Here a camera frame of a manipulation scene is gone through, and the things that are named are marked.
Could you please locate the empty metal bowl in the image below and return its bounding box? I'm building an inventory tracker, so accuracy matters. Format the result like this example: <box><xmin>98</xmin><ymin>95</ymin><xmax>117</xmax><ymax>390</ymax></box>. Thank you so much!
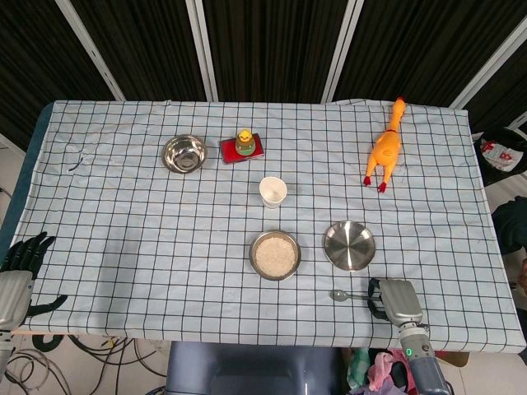
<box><xmin>161</xmin><ymin>134</ymin><xmax>209</xmax><ymax>174</ymax></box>

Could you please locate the white partition frame post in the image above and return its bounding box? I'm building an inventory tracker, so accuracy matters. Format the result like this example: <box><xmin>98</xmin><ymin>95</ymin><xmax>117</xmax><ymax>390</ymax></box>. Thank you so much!
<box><xmin>53</xmin><ymin>0</ymin><xmax>127</xmax><ymax>101</ymax></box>
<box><xmin>319</xmin><ymin>0</ymin><xmax>366</xmax><ymax>104</ymax></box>
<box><xmin>184</xmin><ymin>0</ymin><xmax>219</xmax><ymax>103</ymax></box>
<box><xmin>448</xmin><ymin>16</ymin><xmax>527</xmax><ymax>110</ymax></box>

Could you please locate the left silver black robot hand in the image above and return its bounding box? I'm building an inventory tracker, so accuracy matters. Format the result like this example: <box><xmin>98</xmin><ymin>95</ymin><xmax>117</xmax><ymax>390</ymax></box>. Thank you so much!
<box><xmin>0</xmin><ymin>231</ymin><xmax>69</xmax><ymax>330</ymax></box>

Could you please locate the white paper cup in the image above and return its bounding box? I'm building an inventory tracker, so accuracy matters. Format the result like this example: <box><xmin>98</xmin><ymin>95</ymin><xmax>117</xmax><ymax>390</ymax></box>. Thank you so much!
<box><xmin>259</xmin><ymin>176</ymin><xmax>288</xmax><ymax>210</ymax></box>

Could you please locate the yellow chick toy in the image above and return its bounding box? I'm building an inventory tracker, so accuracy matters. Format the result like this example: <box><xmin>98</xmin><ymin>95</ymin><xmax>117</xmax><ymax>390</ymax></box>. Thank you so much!
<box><xmin>235</xmin><ymin>128</ymin><xmax>255</xmax><ymax>156</ymax></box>

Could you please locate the pile of colourful clothes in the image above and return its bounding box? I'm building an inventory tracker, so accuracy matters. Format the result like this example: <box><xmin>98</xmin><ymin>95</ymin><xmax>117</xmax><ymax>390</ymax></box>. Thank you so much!
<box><xmin>347</xmin><ymin>347</ymin><xmax>429</xmax><ymax>395</ymax></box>

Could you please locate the grey-blue robot torso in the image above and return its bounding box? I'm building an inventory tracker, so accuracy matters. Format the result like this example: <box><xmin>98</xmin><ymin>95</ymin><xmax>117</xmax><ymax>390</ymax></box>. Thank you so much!
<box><xmin>166</xmin><ymin>340</ymin><xmax>351</xmax><ymax>395</ymax></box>

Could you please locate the flat metal plate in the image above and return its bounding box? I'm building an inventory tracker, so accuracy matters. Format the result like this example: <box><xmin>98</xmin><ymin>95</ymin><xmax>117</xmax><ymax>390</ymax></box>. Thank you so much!
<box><xmin>322</xmin><ymin>220</ymin><xmax>377</xmax><ymax>272</ymax></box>

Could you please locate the orange rubber chicken toy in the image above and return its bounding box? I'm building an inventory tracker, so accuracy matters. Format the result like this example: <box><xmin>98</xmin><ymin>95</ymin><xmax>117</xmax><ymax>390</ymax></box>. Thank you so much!
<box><xmin>362</xmin><ymin>96</ymin><xmax>408</xmax><ymax>193</ymax></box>

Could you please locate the black bag with red print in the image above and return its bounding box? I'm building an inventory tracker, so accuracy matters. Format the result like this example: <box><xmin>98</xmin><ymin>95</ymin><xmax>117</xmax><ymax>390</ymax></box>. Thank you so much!
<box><xmin>472</xmin><ymin>127</ymin><xmax>527</xmax><ymax>186</ymax></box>

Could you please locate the metal bowl holding rice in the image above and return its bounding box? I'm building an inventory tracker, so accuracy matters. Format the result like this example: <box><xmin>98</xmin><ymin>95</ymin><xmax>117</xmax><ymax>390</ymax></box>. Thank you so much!
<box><xmin>248</xmin><ymin>229</ymin><xmax>302</xmax><ymax>282</ymax></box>

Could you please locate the red flat box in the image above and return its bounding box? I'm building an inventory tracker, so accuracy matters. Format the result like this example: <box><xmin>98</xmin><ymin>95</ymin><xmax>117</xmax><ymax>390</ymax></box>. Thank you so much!
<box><xmin>218</xmin><ymin>132</ymin><xmax>265</xmax><ymax>165</ymax></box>

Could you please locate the bundle of floor cables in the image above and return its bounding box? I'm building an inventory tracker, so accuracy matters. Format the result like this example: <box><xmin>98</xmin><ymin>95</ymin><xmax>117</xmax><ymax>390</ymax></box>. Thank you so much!
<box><xmin>0</xmin><ymin>332</ymin><xmax>166</xmax><ymax>395</ymax></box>

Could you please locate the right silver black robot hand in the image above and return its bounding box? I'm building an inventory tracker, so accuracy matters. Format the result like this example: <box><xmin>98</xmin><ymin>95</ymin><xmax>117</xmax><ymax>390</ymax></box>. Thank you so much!
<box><xmin>367</xmin><ymin>277</ymin><xmax>425</xmax><ymax>329</ymax></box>

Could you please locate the blue checkered tablecloth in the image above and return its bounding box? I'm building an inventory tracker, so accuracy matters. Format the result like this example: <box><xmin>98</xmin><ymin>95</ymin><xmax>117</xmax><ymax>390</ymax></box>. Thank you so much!
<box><xmin>12</xmin><ymin>100</ymin><xmax>520</xmax><ymax>355</ymax></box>

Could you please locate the person in dark clothes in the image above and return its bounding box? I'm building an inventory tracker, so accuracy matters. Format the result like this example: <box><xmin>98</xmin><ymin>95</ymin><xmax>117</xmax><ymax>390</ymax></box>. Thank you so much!
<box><xmin>492</xmin><ymin>196</ymin><xmax>527</xmax><ymax>289</ymax></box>

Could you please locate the metal spoon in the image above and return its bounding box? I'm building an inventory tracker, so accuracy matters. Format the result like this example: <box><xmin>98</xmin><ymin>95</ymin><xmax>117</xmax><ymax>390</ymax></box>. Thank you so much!
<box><xmin>329</xmin><ymin>289</ymin><xmax>375</xmax><ymax>304</ymax></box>

